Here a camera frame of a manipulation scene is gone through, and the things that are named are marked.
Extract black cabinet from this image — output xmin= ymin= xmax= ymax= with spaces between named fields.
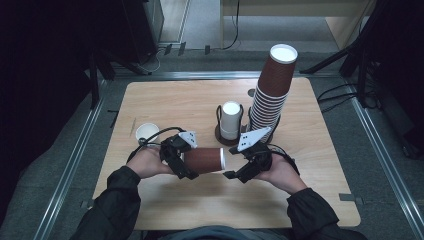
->
xmin=96 ymin=0 xmax=165 ymax=66

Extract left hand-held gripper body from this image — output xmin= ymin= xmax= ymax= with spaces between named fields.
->
xmin=159 ymin=130 xmax=199 ymax=174

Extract black stand leg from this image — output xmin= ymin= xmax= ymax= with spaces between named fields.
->
xmin=87 ymin=54 xmax=102 ymax=110

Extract black tripod stand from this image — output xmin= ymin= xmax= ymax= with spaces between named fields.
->
xmin=299 ymin=0 xmax=424 ymax=108

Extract left hand-held gripper black cable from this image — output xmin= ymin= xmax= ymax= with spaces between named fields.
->
xmin=126 ymin=126 xmax=186 ymax=164

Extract light wooden furniture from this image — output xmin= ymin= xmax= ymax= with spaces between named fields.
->
xmin=219 ymin=0 xmax=379 ymax=51

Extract long metal floor rail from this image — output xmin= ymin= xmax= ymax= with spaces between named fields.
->
xmin=348 ymin=94 xmax=424 ymax=240
xmin=31 ymin=79 xmax=109 ymax=240

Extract stack of white paper cups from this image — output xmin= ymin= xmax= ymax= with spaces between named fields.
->
xmin=220 ymin=101 xmax=244 ymax=141

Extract single brown paper cup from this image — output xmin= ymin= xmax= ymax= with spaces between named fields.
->
xmin=183 ymin=147 xmax=227 ymax=175

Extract grey tape strip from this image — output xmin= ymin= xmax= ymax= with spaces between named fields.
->
xmin=338 ymin=192 xmax=365 ymax=206

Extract dark wooden wire cup holder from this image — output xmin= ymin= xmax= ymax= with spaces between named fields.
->
xmin=214 ymin=104 xmax=282 ymax=148

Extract person's left hand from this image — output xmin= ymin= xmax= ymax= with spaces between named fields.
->
xmin=126 ymin=146 xmax=175 ymax=180

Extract single white paper cup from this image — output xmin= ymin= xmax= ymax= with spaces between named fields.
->
xmin=135 ymin=122 xmax=161 ymax=145

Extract short metal floor rail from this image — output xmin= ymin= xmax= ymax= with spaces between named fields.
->
xmin=111 ymin=70 xmax=341 ymax=81

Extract hanging black cable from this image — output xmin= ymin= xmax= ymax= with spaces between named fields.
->
xmin=221 ymin=0 xmax=242 ymax=52

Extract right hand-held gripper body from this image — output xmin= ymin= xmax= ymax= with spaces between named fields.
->
xmin=232 ymin=126 xmax=275 ymax=178

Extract stack of brown paper cups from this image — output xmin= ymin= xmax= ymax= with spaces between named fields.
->
xmin=248 ymin=43 xmax=299 ymax=144

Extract black floor cables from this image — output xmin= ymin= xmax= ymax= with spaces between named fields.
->
xmin=316 ymin=82 xmax=369 ymax=114

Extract right hand-held gripper black cable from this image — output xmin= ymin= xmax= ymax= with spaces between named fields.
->
xmin=267 ymin=143 xmax=301 ymax=177

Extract person's grey torso clothing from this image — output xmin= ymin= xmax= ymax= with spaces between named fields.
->
xmin=159 ymin=224 xmax=286 ymax=240

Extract white floor cable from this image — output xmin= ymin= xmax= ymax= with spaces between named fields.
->
xmin=138 ymin=46 xmax=168 ymax=75

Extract hand-held gripper black cable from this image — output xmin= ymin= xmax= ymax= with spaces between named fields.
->
xmin=126 ymin=126 xmax=186 ymax=164
xmin=267 ymin=143 xmax=301 ymax=177

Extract person's right hand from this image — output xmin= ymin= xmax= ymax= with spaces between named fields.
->
xmin=255 ymin=153 xmax=308 ymax=196

